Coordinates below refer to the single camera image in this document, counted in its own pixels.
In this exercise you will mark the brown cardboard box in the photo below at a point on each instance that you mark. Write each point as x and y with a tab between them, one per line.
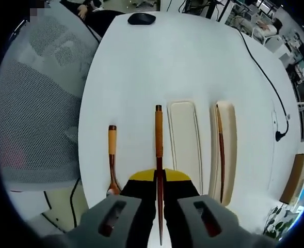
295	178

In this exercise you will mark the black computer mouse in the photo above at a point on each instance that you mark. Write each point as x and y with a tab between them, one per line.
141	18

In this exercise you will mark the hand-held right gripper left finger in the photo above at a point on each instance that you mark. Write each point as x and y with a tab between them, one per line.
138	201

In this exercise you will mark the beige cutlery case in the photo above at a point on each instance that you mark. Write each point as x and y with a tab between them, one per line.
230	155

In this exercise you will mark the potted green plant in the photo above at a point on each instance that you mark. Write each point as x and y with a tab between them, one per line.
278	222

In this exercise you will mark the grey mesh office chair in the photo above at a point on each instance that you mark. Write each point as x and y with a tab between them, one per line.
38	116

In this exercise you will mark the wooden chopstick utensil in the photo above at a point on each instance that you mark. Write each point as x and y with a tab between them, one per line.
221	144
159	129

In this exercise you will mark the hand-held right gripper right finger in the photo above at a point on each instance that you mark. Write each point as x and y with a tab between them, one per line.
180	201

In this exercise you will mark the beige cutlery case lid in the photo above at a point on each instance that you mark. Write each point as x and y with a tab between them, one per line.
184	142

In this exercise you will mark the wooden spoon utensil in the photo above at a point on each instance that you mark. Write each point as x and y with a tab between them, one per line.
112	144

